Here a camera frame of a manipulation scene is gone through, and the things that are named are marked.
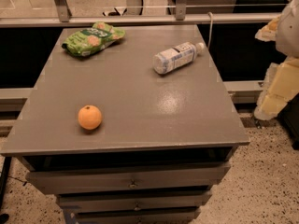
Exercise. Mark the green snack bag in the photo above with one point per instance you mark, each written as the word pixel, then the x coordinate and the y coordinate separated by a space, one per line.
pixel 88 41

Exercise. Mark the bottom grey drawer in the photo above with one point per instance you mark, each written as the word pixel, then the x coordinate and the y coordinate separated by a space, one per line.
pixel 139 217

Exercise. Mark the clear plastic bottle blue label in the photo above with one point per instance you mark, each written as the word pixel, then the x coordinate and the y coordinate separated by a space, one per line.
pixel 171 59

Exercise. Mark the top grey drawer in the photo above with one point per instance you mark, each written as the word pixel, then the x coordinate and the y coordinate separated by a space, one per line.
pixel 129 178

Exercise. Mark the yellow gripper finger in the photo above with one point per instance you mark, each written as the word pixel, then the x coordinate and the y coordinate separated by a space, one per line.
pixel 269 31
pixel 280 85

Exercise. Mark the grey drawer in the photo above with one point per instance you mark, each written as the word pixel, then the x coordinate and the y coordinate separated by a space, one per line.
pixel 135 201
pixel 139 217
pixel 129 178

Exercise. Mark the metal window rail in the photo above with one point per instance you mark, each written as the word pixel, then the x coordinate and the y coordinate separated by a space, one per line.
pixel 140 20

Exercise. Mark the grey drawer cabinet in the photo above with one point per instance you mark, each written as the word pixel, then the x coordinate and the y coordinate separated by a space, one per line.
pixel 184 117

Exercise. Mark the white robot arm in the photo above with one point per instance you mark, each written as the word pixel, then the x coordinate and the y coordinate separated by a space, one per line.
pixel 287 39

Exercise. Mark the middle grey drawer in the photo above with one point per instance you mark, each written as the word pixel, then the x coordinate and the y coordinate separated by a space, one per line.
pixel 135 201

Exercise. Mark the orange fruit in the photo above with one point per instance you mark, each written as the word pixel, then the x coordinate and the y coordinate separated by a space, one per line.
pixel 89 117

